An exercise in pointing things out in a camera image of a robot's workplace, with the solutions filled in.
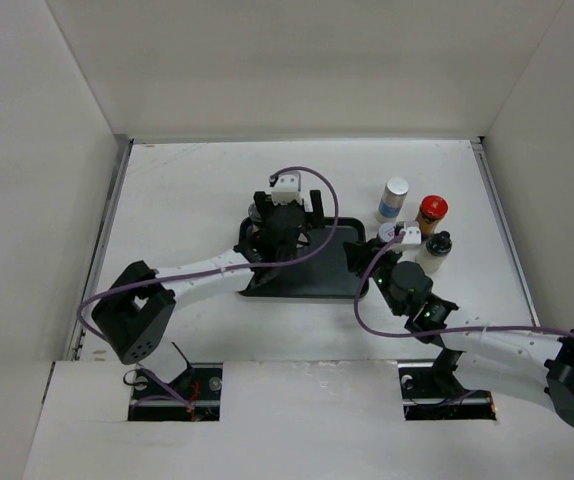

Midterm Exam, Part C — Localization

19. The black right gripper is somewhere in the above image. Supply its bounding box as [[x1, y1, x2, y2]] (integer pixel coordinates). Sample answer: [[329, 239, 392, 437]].
[[344, 238, 405, 316]]

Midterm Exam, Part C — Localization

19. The clear lid pepper grinder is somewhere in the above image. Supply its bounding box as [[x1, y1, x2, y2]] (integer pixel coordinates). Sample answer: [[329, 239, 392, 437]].
[[248, 203, 263, 226]]

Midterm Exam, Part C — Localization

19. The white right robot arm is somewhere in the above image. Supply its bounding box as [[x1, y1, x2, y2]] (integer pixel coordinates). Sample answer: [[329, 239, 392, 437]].
[[343, 240, 574, 428]]

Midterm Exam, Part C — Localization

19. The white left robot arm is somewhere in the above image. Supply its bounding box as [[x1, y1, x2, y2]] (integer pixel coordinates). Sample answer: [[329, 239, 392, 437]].
[[91, 190, 325, 399]]

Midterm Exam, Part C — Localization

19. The black rectangular tray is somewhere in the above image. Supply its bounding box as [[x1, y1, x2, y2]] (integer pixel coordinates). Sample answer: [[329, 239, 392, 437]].
[[240, 217, 366, 300]]

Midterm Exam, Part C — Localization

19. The small white red label jar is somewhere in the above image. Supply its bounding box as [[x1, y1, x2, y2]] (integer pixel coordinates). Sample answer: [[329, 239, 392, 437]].
[[378, 222, 397, 243]]

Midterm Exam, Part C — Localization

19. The silver lid blue label bottle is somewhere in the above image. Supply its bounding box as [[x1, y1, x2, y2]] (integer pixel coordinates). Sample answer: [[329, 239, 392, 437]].
[[375, 177, 409, 223]]

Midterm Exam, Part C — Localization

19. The black cap white bottle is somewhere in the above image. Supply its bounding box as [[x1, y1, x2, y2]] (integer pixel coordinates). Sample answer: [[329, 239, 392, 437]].
[[415, 231, 453, 274]]

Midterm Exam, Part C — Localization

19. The red lid orange sauce jar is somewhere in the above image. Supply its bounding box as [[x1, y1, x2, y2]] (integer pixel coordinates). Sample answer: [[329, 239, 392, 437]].
[[415, 195, 449, 239]]

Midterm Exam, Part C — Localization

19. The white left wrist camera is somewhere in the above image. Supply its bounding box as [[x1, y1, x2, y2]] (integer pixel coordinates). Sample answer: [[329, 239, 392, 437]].
[[269, 171, 303, 206]]

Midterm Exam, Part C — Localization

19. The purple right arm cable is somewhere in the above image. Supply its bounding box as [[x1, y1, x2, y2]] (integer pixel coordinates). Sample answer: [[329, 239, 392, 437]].
[[354, 234, 574, 349]]

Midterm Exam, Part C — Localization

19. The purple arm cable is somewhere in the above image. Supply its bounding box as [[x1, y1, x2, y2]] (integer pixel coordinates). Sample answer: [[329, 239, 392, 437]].
[[354, 234, 574, 349], [76, 165, 341, 419]]

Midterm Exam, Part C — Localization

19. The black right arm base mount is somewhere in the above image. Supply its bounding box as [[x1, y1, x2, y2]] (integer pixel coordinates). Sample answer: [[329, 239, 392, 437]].
[[398, 353, 496, 421]]

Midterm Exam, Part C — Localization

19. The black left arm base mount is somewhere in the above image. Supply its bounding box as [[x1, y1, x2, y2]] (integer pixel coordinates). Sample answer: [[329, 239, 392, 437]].
[[123, 363, 223, 423]]

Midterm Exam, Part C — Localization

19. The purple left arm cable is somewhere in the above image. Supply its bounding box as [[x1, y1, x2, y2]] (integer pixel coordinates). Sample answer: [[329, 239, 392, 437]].
[[76, 165, 341, 419]]

